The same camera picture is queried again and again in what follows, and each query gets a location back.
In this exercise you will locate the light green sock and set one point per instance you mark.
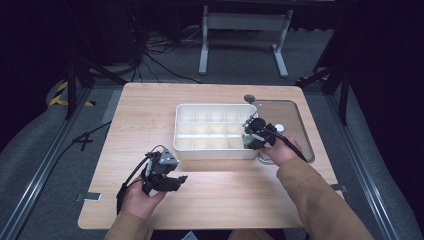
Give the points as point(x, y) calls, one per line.
point(248, 139)

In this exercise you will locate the round grey knob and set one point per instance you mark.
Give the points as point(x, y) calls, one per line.
point(249, 98)

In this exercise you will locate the person's left hand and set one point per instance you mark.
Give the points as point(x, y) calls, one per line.
point(140, 201)

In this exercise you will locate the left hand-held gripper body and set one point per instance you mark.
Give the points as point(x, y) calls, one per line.
point(160, 170)

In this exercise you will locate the thin metal rod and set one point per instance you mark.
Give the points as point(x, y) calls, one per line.
point(253, 115)

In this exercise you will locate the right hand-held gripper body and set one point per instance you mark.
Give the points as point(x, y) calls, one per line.
point(261, 133)

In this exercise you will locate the white metal table frame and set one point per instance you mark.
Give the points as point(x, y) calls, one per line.
point(245, 21)

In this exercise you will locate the metal floor rail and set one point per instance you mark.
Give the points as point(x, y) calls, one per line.
point(363, 173)
point(36, 180)

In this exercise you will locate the white divided storage box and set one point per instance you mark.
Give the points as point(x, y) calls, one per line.
point(213, 151)

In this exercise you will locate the round white disc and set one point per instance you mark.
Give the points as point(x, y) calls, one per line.
point(279, 127)

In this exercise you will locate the clear plastic box lid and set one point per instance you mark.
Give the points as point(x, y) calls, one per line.
point(293, 113)

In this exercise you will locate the grey tape tab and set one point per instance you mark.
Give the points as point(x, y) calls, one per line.
point(339, 188)
point(89, 196)

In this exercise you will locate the person's right hand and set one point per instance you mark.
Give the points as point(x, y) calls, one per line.
point(283, 151)

